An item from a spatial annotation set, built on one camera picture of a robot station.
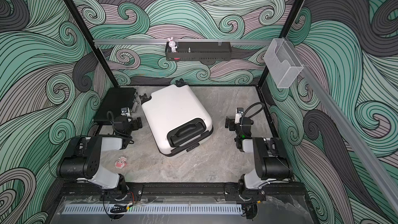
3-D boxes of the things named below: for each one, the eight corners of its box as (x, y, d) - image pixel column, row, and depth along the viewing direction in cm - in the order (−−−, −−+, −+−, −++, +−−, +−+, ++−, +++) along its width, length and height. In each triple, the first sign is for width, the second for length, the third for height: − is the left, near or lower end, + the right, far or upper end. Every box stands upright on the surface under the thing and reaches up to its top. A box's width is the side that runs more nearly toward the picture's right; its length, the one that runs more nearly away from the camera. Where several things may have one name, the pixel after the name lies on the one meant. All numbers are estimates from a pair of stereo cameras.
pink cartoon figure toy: (116, 168, 82) (114, 166, 80) (119, 158, 86) (117, 156, 83) (125, 168, 82) (123, 166, 80) (128, 158, 86) (126, 156, 83)
